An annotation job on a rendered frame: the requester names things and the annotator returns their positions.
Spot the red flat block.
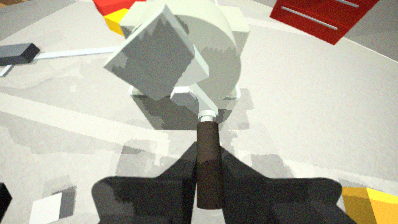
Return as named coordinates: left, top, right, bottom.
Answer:
left=92, top=0, right=146, bottom=17

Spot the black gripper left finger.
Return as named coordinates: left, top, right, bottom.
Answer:
left=91, top=141, right=197, bottom=224

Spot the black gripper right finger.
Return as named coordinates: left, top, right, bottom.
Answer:
left=220, top=146, right=343, bottom=224

